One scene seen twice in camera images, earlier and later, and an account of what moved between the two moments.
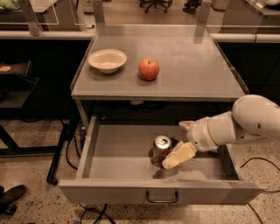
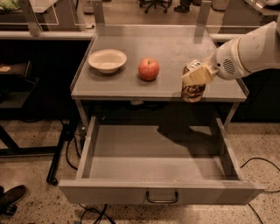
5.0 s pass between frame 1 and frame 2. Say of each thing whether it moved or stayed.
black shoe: stayed
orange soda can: moved
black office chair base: stayed
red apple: stayed
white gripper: moved
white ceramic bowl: stayed
